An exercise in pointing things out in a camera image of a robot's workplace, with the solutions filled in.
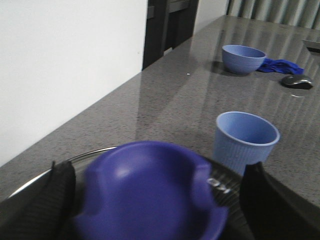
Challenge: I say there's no black computer mouse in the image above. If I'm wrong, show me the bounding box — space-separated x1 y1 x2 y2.
280 74 313 90

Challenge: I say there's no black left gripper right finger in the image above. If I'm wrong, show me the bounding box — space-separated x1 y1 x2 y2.
239 162 320 240

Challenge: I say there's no dark doorway cabinet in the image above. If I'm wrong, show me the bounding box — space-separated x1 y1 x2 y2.
142 0 199 69

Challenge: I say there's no grey curtain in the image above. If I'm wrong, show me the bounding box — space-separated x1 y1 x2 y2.
226 0 320 30

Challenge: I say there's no light blue bowl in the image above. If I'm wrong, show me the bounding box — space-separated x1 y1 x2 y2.
222 44 267 75

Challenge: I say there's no blue cloth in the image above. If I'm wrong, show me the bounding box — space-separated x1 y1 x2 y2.
257 58 304 75

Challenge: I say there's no light blue ribbed cup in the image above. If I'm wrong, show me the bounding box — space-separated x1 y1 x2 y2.
212 111 281 176

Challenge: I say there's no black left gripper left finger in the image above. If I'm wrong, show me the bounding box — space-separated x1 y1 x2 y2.
0 161 76 240

